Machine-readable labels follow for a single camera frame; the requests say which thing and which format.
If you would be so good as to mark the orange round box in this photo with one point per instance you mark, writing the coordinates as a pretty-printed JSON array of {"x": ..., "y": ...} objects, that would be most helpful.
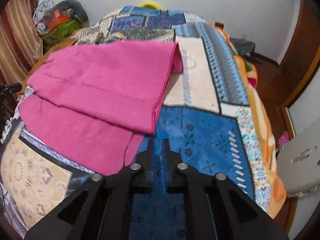
[{"x": 55, "y": 22}]

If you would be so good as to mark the grey folding stool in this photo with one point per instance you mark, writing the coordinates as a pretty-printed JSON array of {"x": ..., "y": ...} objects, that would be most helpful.
[{"x": 298, "y": 162}]

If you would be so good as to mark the blue patchwork bedspread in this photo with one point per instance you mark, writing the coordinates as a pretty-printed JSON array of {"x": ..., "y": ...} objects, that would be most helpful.
[{"x": 197, "y": 117}]

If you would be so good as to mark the brown wooden door frame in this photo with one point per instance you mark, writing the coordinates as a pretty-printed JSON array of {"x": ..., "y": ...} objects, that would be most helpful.
[{"x": 300, "y": 53}]

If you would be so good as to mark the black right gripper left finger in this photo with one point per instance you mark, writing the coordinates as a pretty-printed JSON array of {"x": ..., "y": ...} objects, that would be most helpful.
[{"x": 100, "y": 208}]

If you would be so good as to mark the striped brown curtain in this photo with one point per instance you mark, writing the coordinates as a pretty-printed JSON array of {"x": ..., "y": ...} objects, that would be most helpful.
[{"x": 21, "y": 46}]

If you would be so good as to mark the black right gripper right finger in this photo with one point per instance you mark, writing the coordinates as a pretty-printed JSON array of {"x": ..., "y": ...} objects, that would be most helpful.
[{"x": 216, "y": 208}]

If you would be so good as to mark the yellow plush toy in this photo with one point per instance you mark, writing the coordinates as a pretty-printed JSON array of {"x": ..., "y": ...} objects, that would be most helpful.
[{"x": 150, "y": 5}]

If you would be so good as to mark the pink pants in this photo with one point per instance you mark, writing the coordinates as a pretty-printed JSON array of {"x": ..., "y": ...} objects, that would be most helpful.
[{"x": 93, "y": 104}]

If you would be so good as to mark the grey neck pillow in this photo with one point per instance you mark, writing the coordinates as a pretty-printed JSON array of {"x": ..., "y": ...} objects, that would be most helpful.
[{"x": 72, "y": 8}]

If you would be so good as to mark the orange floral blanket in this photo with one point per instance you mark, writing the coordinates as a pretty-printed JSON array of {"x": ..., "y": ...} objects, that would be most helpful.
[{"x": 258, "y": 139}]

